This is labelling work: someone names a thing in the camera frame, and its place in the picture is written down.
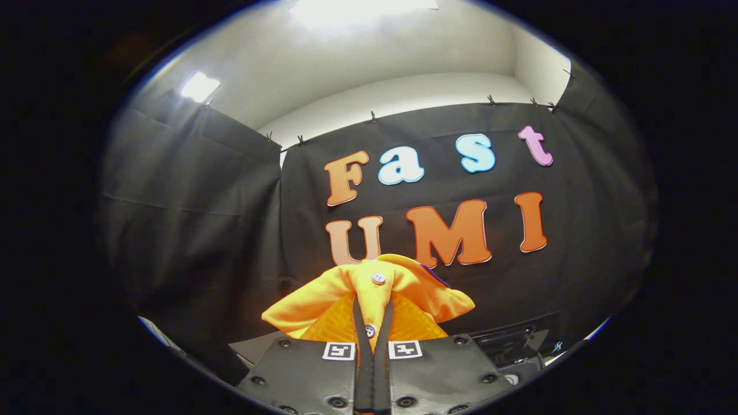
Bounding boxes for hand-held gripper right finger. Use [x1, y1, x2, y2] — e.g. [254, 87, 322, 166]
[374, 291, 514, 415]

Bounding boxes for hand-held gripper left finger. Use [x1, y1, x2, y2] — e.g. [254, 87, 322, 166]
[236, 293, 375, 415]

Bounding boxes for dark grey washing machine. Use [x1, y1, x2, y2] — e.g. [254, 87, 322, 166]
[470, 312, 564, 386]

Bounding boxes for orange button shirt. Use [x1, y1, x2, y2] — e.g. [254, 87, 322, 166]
[261, 254, 476, 353]

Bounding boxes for black backdrop cloth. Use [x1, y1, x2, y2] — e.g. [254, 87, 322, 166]
[98, 61, 658, 375]

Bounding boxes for row of backdrop clips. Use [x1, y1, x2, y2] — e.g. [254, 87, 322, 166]
[203, 69, 575, 146]

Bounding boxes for small ceiling light panel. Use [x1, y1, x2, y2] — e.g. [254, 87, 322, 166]
[180, 71, 221, 104]

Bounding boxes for large ceiling light panel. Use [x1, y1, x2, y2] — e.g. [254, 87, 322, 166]
[290, 0, 440, 28]

